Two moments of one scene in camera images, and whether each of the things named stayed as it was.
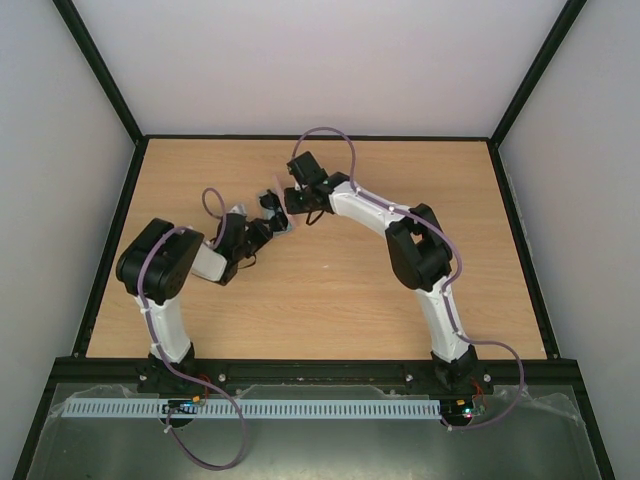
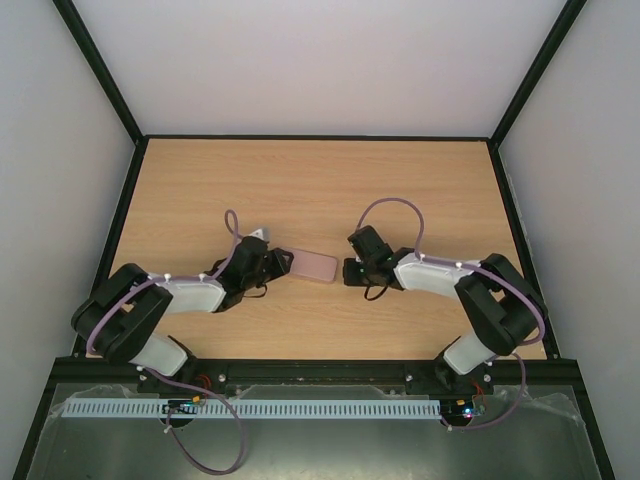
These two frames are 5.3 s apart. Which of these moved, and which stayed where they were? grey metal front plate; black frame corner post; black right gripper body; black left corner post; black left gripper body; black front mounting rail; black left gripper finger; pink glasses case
Moved: black right gripper body; pink glasses case; black left gripper body; black left gripper finger
Stayed: grey metal front plate; black frame corner post; black front mounting rail; black left corner post
